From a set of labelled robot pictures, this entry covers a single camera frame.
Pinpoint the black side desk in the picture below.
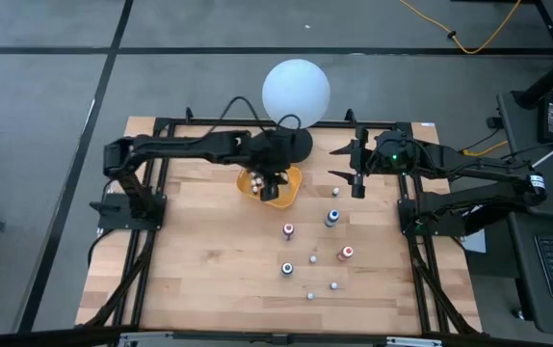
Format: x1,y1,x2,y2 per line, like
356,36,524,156
507,211,553,338
496,90,553,221

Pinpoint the black aluminium table frame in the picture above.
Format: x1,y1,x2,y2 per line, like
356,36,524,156
77,108,483,338

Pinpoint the white paper sheet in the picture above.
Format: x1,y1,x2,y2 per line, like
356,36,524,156
461,228,488,255

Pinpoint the front mounting bar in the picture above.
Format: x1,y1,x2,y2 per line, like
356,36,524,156
78,327,485,347

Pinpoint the yellow plastic basket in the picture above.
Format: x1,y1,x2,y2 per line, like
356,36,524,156
235,165,303,210

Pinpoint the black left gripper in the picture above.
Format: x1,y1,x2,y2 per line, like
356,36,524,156
249,129,290,202

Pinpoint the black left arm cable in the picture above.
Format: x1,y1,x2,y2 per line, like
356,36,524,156
208,94,303,141

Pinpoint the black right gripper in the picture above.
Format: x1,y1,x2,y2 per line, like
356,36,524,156
328,125,420,200

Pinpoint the yellow floor extension cable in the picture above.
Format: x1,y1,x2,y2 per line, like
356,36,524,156
399,0,523,55

